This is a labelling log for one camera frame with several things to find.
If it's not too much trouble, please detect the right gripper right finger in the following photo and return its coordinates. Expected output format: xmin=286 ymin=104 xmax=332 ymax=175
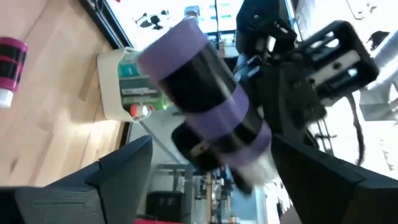
xmin=272 ymin=134 xmax=398 ymax=224

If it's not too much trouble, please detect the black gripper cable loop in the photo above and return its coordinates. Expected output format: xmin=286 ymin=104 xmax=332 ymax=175
xmin=345 ymin=92 xmax=367 ymax=166

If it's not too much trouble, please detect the dark grey large paint bottle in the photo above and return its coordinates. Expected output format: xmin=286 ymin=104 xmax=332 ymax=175
xmin=119 ymin=77 xmax=160 ymax=96

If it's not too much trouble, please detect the orange paint bottle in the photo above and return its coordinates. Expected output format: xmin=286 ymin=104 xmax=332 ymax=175
xmin=129 ymin=104 xmax=155 ymax=121

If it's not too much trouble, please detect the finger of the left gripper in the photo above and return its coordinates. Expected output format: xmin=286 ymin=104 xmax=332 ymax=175
xmin=257 ymin=62 xmax=327 ymax=138
xmin=171 ymin=123 xmax=253 ymax=195

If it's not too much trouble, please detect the magenta paint bottle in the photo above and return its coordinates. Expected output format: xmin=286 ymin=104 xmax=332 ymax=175
xmin=0 ymin=36 xmax=29 ymax=109

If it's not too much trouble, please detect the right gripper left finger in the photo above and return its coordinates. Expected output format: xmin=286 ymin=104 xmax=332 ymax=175
xmin=0 ymin=135 xmax=154 ymax=224

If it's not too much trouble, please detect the white plastic bin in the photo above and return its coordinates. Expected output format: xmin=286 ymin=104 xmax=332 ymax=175
xmin=96 ymin=46 xmax=170 ymax=122

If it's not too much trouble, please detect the purple paint bottle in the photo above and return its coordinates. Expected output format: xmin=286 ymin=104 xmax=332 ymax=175
xmin=136 ymin=18 xmax=277 ymax=187

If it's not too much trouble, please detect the green large paint bottle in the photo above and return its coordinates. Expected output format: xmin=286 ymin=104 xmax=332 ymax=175
xmin=123 ymin=94 xmax=169 ymax=112

